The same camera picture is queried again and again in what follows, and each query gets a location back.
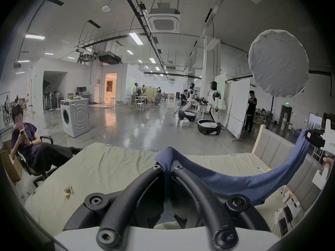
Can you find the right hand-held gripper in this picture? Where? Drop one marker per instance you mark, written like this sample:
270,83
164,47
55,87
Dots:
329,138

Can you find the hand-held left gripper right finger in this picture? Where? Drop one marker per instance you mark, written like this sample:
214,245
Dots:
201,200

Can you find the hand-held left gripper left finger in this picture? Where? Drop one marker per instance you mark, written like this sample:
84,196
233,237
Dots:
123,205

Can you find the dark blue shirt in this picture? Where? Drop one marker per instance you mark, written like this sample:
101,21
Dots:
235,184

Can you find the person's right hand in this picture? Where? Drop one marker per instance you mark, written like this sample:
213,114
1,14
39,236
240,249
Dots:
329,164

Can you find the bed with beige sheet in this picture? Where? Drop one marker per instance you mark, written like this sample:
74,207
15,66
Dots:
110,171

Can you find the padded beige headboard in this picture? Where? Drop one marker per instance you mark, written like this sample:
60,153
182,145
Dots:
280,148

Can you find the crumpled yellow paper scrap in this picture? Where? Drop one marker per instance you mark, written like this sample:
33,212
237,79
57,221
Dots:
68,191

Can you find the small white card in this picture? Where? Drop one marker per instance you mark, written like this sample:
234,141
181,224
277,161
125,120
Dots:
260,169

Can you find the white hand controller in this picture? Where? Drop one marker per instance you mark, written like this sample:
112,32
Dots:
278,214
288,196

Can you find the white box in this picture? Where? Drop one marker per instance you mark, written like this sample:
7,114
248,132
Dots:
184,124

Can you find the black phone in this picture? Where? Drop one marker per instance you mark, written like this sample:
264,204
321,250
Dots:
283,226
288,213

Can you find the round white softbox lamp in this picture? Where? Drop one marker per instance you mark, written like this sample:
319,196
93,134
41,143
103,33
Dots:
277,61

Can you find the white washing machine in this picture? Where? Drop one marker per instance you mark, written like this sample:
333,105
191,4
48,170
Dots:
77,116

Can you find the black office chair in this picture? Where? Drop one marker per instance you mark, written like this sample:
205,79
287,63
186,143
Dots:
27,169

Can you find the white humanoid robot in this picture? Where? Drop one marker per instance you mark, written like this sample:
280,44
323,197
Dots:
213,98
190,94

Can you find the white tables with stools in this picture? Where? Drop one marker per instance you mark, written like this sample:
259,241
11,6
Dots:
141,101

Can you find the brown carton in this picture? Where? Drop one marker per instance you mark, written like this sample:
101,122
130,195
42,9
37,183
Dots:
11,167

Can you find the desk with monitor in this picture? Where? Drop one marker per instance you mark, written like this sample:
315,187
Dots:
81,94

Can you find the group of standing fans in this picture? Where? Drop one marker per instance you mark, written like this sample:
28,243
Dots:
51,101

